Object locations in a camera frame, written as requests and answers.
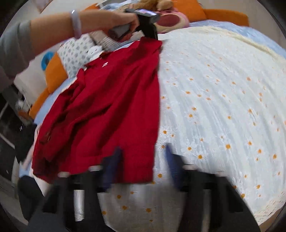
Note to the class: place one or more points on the beige patchwork pillow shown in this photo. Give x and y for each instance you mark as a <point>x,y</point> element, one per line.
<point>108,44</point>

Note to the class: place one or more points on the folded black garment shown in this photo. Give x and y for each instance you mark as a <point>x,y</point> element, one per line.
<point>24,141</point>

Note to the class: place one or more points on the red knit sweater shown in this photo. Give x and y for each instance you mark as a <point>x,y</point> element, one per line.
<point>113,103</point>

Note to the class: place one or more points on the cream daisy lace blanket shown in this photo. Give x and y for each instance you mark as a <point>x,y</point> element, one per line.
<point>157,206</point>

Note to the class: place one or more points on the blue neck pillow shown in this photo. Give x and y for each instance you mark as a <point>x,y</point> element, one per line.
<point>46,59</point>

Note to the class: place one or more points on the person's left hand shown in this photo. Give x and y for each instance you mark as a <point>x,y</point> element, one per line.
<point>102,20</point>

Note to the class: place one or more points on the brown plush bear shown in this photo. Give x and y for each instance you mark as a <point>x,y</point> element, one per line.
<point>152,5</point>

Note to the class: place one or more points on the orange round bed frame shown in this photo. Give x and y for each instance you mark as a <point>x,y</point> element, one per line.
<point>56,75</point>

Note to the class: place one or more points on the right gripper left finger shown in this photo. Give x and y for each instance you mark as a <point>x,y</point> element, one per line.
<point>72,203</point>

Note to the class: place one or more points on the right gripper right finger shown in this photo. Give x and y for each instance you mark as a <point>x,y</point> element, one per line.
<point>211,203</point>

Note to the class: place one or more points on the pink bear face cushion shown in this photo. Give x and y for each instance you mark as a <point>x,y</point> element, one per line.
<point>170,20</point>

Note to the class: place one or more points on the white blue floral pillow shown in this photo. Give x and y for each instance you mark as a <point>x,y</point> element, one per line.
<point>76,53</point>

